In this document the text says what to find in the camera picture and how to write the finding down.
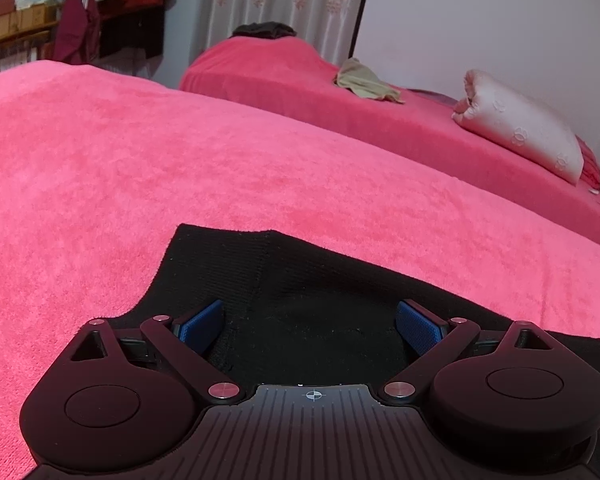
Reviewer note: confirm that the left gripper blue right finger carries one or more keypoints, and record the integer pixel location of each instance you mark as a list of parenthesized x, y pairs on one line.
[(419, 327)]

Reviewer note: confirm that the pink blanket on near bed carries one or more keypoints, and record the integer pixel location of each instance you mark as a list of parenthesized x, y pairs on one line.
[(97, 170)]

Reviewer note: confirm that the beige garment on bed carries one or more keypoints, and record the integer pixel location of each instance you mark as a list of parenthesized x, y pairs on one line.
[(364, 83)]

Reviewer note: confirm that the folded red cloth stack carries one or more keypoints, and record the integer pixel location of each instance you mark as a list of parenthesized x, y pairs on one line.
[(591, 169)]

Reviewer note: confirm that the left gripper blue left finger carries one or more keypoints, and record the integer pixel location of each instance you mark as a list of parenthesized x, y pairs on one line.
[(200, 328)]

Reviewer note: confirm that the hanging clothes rack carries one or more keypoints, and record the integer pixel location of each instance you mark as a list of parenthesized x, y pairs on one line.
[(131, 24)]

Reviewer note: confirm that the wooden shelf with boxes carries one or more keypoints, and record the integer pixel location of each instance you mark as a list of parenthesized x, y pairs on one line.
[(15, 25)]

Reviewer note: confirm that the dark garment on bed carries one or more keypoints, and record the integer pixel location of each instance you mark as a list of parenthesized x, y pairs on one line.
[(265, 30)]

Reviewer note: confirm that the pink far bed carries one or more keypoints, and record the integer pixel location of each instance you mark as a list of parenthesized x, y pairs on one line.
[(288, 77)]

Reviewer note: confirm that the maroon hanging jacket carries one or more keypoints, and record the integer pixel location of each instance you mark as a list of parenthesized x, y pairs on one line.
[(77, 36)]

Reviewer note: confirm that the black knit pants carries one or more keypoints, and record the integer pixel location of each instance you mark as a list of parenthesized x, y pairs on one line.
[(310, 378)]

